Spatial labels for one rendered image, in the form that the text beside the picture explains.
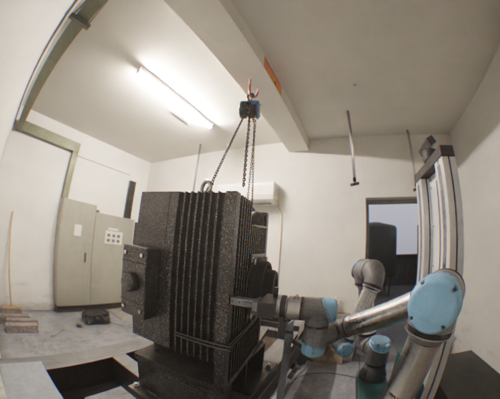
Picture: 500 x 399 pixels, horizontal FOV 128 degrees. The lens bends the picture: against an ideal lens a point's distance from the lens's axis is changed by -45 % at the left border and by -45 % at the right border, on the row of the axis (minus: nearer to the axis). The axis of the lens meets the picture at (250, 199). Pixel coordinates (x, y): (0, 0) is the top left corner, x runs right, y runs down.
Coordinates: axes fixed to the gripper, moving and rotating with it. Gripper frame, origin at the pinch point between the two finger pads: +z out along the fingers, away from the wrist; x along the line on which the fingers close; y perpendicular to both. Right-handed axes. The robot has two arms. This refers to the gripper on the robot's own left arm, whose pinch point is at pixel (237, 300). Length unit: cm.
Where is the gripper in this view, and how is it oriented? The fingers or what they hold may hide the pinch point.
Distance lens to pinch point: 75.0
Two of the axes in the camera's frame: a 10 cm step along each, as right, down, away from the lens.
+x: -2.9, -2.1, -9.3
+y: 0.7, -9.8, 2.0
